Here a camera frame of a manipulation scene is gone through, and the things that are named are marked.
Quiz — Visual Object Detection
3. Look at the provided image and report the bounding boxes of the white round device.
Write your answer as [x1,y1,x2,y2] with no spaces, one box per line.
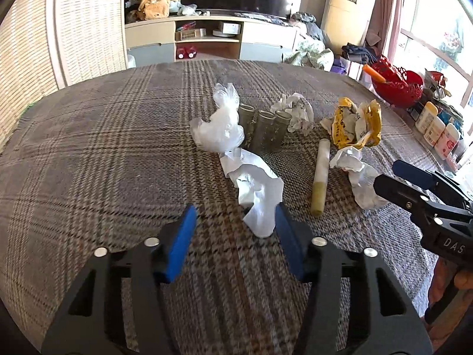
[213,21,242,38]

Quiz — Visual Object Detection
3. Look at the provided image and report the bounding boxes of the long white paper sheet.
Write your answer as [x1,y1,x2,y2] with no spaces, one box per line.
[218,147,284,238]

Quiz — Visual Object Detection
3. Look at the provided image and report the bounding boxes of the white bottle yellow cap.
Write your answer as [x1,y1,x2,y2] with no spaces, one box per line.
[415,101,438,133]

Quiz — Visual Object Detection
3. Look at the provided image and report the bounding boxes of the brown plaid tablecloth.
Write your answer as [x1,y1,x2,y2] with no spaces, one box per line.
[0,59,449,355]

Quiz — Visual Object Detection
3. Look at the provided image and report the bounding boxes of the yellow backpack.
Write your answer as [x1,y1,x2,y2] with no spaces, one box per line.
[137,0,171,21]

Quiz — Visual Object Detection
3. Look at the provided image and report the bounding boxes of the person's right hand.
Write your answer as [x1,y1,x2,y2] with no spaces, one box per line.
[429,258,473,341]

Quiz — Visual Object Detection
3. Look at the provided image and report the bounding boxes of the cardboard box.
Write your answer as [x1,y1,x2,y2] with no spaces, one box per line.
[175,28,206,41]

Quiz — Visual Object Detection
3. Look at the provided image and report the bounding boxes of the white framed window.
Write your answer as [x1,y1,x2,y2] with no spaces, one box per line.
[384,0,473,100]

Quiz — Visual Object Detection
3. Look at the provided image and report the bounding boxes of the yellow wrapper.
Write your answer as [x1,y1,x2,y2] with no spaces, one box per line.
[320,97,382,151]

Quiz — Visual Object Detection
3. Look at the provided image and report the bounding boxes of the floral cloth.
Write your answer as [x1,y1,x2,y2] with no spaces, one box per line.
[283,40,335,69]

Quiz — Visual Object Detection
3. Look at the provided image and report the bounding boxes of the white bottle pink label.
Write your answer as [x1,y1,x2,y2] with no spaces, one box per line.
[434,123,461,161]

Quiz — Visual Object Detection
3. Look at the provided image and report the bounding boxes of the grey clothes heap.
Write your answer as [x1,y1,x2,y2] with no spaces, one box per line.
[290,12,331,43]

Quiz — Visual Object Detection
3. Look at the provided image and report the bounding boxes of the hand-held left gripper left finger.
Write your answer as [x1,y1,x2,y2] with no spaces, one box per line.
[41,204,198,355]

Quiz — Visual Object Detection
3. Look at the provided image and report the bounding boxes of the white bottle yellow label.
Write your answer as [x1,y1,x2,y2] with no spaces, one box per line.
[424,116,448,146]

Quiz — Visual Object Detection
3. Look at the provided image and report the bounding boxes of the clear plastic bag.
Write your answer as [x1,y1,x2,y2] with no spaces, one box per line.
[189,82,246,154]

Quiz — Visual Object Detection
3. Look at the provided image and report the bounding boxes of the beige grey television cabinet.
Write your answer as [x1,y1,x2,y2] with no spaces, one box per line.
[124,11,300,68]

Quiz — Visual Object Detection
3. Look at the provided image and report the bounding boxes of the cream stick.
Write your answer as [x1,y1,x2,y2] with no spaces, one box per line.
[310,138,330,217]

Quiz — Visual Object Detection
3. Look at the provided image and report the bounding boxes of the pink curtain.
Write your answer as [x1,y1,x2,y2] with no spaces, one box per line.
[370,0,407,58]

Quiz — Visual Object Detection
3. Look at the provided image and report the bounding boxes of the folded dark jeans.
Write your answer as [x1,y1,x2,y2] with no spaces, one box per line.
[342,42,378,63]

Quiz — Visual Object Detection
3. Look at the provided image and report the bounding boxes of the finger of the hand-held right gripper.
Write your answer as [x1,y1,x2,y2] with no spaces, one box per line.
[373,174,473,227]
[392,160,473,211]

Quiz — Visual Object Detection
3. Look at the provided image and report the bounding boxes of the red plastic basket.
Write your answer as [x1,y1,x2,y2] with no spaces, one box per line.
[370,55,425,108]

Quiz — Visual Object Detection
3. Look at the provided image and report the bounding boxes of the yellow floor air conditioner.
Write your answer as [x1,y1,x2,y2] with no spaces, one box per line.
[323,0,381,50]

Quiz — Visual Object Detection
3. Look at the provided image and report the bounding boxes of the orange handle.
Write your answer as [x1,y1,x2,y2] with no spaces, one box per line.
[362,64,388,84]

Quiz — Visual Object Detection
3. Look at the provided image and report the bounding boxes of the patterned wrapper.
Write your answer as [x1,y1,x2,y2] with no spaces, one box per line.
[270,92,315,136]

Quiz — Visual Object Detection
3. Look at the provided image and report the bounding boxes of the grey cylindrical hair rollers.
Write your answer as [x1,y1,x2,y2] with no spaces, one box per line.
[236,104,292,154]

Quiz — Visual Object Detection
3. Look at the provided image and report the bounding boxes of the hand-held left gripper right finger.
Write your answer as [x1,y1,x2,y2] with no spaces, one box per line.
[275,203,433,355]

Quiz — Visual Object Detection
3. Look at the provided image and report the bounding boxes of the bamboo folding screen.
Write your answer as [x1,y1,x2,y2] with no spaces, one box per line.
[0,0,128,156]

